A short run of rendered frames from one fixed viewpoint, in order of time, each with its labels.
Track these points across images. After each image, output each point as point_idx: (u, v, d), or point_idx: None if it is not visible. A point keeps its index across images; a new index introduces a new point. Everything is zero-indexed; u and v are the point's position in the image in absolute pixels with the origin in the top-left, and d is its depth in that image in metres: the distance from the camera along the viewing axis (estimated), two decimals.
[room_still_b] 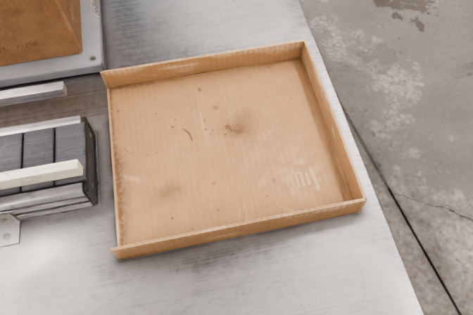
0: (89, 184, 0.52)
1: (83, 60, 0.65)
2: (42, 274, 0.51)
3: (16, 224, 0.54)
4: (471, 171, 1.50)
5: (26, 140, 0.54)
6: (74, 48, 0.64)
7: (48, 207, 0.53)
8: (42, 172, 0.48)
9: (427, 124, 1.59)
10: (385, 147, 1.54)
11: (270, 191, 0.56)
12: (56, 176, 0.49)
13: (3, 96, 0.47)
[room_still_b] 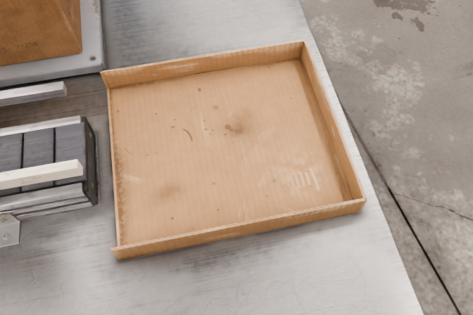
0: (89, 184, 0.52)
1: (83, 60, 0.65)
2: (42, 274, 0.51)
3: (16, 224, 0.54)
4: (471, 171, 1.50)
5: (26, 140, 0.54)
6: (74, 48, 0.64)
7: (48, 207, 0.53)
8: (42, 172, 0.48)
9: (427, 124, 1.59)
10: (385, 147, 1.54)
11: (270, 191, 0.56)
12: (56, 176, 0.49)
13: (3, 96, 0.47)
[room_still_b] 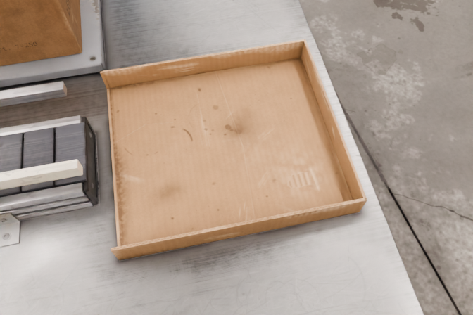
0: (89, 184, 0.52)
1: (83, 60, 0.65)
2: (42, 274, 0.51)
3: (16, 224, 0.54)
4: (471, 171, 1.50)
5: (26, 140, 0.54)
6: (74, 48, 0.64)
7: (48, 207, 0.53)
8: (42, 172, 0.48)
9: (427, 124, 1.59)
10: (385, 147, 1.54)
11: (270, 191, 0.56)
12: (56, 176, 0.49)
13: (3, 96, 0.47)
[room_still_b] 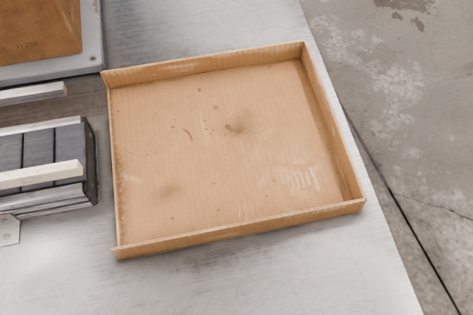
0: (89, 184, 0.52)
1: (83, 60, 0.65)
2: (42, 274, 0.51)
3: (16, 224, 0.54)
4: (471, 171, 1.50)
5: (26, 140, 0.54)
6: (74, 48, 0.64)
7: (48, 207, 0.53)
8: (42, 172, 0.48)
9: (427, 124, 1.59)
10: (385, 147, 1.54)
11: (270, 191, 0.56)
12: (56, 176, 0.49)
13: (3, 96, 0.47)
